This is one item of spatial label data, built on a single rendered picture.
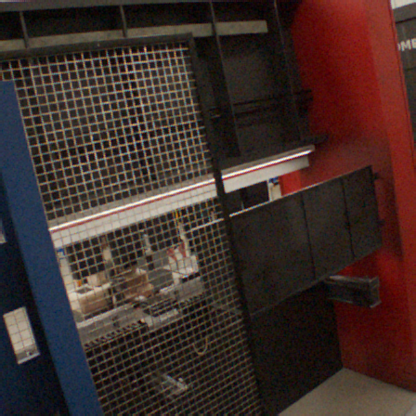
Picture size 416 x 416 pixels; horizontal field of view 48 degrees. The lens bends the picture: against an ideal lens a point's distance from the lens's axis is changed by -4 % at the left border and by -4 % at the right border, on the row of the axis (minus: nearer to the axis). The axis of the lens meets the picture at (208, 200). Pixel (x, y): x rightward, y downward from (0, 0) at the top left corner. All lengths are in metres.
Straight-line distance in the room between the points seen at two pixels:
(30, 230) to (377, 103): 2.41
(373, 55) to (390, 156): 0.51
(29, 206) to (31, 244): 0.01
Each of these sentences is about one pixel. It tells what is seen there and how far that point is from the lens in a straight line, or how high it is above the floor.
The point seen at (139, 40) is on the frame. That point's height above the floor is 1.99.
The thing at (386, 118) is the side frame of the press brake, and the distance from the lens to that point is 2.56.
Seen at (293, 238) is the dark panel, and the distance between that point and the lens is 2.15.
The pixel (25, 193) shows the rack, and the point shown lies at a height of 1.71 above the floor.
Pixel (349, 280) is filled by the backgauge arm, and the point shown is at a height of 0.86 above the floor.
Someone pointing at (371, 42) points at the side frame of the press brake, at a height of 1.94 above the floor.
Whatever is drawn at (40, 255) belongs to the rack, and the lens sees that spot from 0.19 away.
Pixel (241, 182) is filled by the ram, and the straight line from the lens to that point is 2.55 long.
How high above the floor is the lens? 1.72
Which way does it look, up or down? 9 degrees down
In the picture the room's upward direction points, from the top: 12 degrees counter-clockwise
